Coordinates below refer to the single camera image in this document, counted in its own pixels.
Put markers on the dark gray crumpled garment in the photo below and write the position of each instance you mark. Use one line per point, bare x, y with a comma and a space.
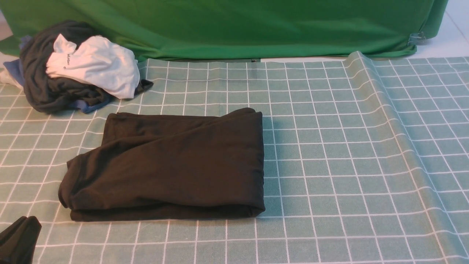
49, 95

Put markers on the green checkered tablecloth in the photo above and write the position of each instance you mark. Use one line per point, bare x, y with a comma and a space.
366, 162

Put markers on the blue gray crumpled garment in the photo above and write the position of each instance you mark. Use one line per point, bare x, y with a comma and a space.
14, 73

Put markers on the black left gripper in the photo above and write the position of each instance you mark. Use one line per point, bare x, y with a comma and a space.
18, 241

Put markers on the white crumpled shirt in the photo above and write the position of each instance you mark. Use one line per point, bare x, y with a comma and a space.
97, 61

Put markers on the dark gray long-sleeved shirt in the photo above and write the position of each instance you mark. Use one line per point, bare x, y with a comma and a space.
170, 167

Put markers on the silver binder clip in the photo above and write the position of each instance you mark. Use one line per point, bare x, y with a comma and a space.
417, 39

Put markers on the green backdrop cloth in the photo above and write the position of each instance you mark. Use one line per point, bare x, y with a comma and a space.
236, 29

